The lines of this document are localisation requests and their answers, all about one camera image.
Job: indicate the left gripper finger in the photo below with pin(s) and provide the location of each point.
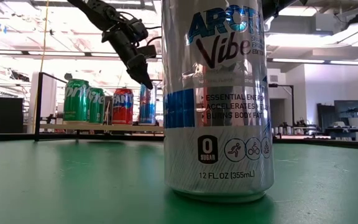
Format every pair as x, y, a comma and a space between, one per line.
141, 76

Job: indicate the blue silver Red Bull can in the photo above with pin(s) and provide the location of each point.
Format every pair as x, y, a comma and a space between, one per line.
147, 109

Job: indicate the red Fanta can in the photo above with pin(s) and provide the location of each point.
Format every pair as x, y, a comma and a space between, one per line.
122, 107

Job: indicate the green Sprite can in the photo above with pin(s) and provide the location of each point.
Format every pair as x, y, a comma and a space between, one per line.
97, 107
76, 102

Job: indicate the white Celsius Arctic Vibe can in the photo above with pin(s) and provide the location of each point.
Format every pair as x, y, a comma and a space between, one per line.
219, 140

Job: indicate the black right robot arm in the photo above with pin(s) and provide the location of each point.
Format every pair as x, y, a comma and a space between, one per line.
272, 7

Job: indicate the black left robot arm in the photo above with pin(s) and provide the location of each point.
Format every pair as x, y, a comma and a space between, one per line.
89, 9

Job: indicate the green table mat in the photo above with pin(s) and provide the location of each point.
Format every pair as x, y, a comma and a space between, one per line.
73, 180

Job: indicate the black rectangular panel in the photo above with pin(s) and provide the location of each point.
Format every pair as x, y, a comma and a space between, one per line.
2, 115

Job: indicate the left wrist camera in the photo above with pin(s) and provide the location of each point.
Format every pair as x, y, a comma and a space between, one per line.
148, 51

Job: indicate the wooden shelf black metal frame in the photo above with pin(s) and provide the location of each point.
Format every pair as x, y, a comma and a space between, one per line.
73, 127

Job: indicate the black aluminium table frame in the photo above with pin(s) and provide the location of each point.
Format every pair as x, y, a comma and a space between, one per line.
11, 137

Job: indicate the dark wall monitor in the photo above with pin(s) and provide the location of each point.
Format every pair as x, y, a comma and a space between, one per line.
348, 109

